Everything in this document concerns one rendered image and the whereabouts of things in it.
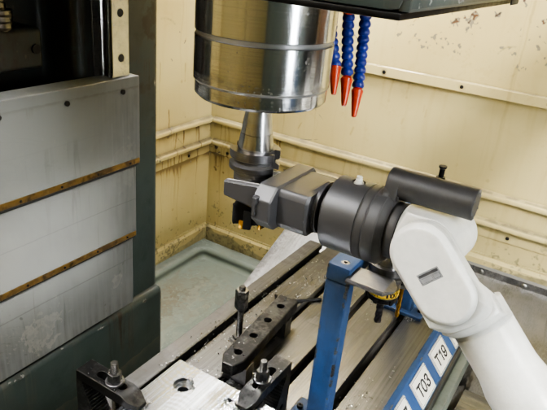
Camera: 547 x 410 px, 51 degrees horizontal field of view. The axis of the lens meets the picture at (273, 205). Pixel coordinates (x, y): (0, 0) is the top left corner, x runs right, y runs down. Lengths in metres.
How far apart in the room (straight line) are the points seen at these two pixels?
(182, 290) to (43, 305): 0.87
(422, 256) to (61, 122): 0.68
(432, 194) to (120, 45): 0.69
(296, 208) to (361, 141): 1.13
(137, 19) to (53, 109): 0.28
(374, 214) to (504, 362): 0.20
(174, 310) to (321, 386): 0.94
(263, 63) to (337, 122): 1.20
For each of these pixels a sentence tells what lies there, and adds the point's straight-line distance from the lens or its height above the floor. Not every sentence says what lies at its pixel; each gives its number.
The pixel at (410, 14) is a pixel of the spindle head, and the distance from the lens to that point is 0.51.
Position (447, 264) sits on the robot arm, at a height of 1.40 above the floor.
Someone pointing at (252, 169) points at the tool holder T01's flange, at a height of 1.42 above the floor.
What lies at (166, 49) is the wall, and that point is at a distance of 1.82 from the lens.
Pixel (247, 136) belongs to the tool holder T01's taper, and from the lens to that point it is 0.70.
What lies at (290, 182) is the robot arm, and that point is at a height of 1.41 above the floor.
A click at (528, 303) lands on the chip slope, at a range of 1.75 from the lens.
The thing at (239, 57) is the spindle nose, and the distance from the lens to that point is 0.61.
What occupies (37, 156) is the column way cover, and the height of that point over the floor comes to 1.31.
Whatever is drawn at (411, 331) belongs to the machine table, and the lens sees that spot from 1.37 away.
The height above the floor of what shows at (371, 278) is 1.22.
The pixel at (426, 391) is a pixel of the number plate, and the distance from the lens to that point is 1.17.
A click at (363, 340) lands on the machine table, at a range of 1.30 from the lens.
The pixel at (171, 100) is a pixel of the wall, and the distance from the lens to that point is 1.87.
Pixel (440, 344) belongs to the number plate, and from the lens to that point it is 1.27.
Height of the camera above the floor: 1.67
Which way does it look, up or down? 24 degrees down
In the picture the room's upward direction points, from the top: 6 degrees clockwise
